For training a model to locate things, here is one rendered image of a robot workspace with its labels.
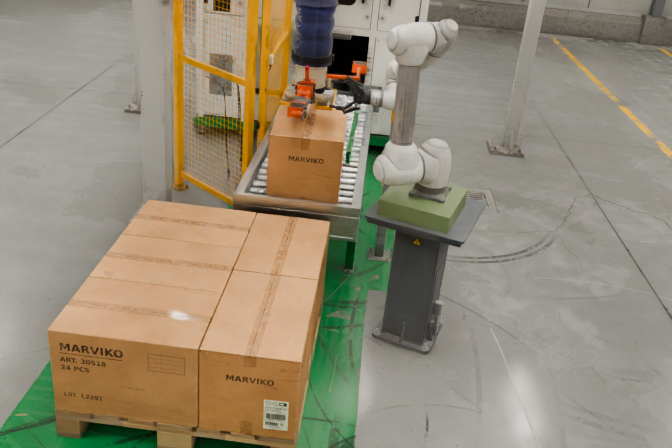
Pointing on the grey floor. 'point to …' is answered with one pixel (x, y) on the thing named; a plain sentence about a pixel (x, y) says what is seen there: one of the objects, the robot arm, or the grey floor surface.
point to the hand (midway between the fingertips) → (332, 93)
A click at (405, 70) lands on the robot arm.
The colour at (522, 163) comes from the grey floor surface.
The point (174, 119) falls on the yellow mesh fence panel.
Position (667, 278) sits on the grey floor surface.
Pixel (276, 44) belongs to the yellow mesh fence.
